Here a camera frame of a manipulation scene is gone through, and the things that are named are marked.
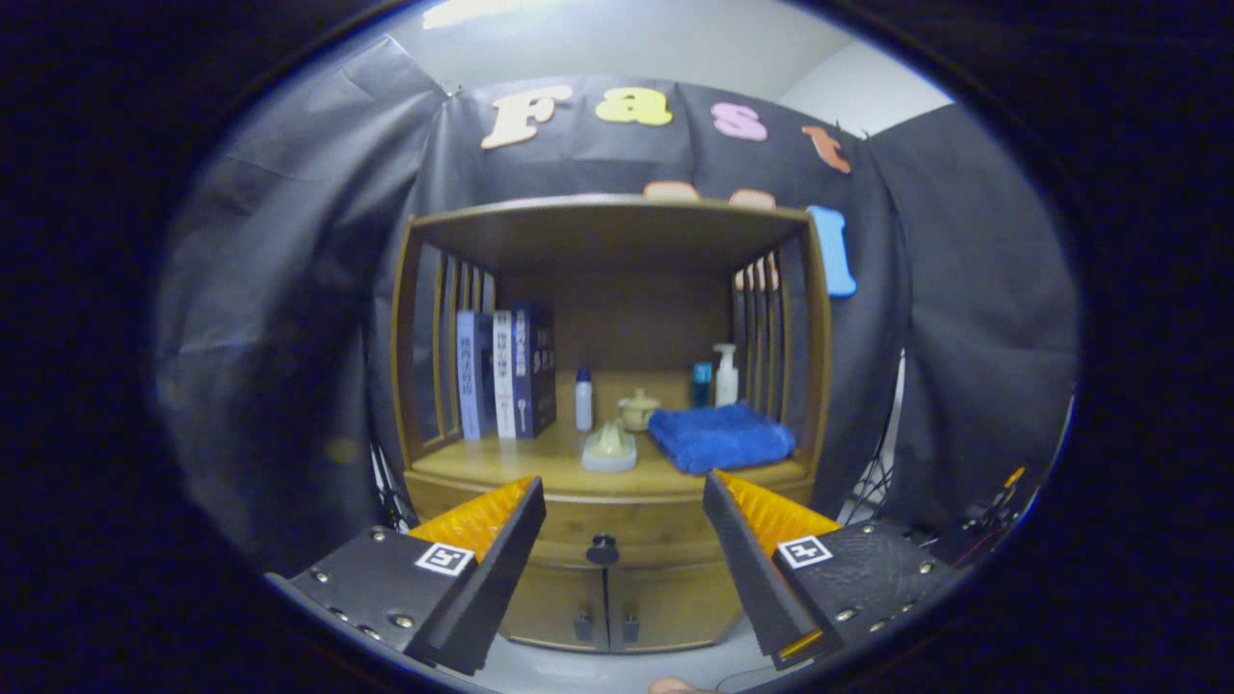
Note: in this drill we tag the beige lidded teacup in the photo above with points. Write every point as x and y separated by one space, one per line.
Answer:
638 413

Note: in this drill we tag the wooden cabinet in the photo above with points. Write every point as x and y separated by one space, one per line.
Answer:
607 226

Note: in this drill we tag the blue folded towel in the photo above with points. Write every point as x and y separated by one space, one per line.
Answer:
723 439

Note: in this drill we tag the white spine book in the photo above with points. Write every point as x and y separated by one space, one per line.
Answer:
503 376

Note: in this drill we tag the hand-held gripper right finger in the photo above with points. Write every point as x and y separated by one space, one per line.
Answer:
747 578

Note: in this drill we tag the pale green scrub brush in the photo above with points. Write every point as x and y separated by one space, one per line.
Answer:
609 453

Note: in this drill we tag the pale blue book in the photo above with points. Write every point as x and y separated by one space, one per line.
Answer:
468 386

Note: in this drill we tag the wooden cabinet door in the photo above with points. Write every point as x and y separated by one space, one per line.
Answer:
675 607
549 607

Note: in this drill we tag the black drawer knob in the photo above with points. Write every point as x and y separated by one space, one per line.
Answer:
603 551

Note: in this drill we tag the orange black device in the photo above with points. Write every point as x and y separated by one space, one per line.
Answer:
1003 492

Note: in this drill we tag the wooden countertop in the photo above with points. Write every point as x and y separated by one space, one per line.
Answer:
549 463

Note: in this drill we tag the wooden drawer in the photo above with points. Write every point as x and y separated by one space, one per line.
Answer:
627 516

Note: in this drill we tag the teal bottle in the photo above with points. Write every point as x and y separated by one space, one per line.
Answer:
703 386

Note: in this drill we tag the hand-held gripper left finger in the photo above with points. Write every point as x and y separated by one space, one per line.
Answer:
501 578

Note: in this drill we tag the white bottle blue cap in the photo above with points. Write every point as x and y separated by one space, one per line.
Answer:
583 405

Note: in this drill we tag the dark blue book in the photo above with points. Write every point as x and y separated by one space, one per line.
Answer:
535 366

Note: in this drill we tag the white pump bottle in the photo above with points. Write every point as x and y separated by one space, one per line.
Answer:
726 386

